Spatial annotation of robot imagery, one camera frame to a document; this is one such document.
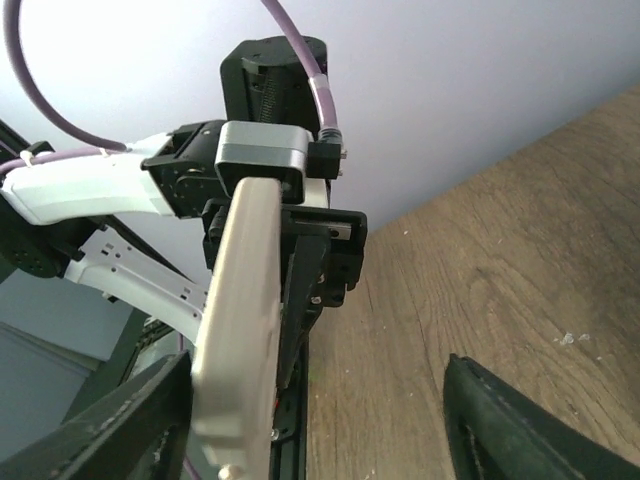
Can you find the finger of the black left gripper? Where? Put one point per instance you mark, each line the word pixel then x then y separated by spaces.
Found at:
pixel 305 265

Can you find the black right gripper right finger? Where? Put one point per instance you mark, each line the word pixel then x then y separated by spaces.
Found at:
pixel 495 432

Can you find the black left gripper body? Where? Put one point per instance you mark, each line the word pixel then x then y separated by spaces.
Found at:
pixel 347 232

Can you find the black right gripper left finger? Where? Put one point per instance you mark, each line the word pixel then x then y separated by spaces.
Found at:
pixel 138 431

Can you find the white phone case with ring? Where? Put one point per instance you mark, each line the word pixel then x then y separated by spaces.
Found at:
pixel 236 354

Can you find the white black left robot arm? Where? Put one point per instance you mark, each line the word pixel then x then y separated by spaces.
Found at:
pixel 59 212

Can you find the black aluminium frame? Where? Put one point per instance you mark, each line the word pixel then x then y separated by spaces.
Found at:
pixel 88 322

